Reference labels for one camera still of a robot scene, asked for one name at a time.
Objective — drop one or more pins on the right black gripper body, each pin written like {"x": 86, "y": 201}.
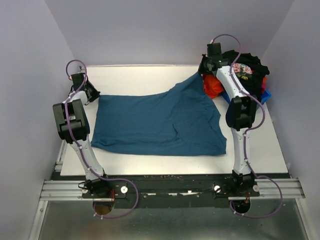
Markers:
{"x": 203, "y": 67}

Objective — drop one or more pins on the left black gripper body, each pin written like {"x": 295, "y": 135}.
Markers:
{"x": 93, "y": 92}

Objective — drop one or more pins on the blue t-shirt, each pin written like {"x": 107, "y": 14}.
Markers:
{"x": 182, "y": 121}

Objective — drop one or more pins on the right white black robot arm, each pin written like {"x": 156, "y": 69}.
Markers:
{"x": 240, "y": 114}

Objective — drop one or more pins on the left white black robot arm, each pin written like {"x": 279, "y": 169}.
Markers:
{"x": 73, "y": 127}

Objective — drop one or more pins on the orange t-shirt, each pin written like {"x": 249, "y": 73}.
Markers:
{"x": 212, "y": 86}

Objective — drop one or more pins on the black floral t-shirt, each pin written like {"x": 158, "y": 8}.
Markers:
{"x": 250, "y": 71}

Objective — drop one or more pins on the blue plastic bin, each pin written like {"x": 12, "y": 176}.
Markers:
{"x": 263, "y": 98}

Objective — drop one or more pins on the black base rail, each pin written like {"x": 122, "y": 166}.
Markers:
{"x": 170, "y": 190}

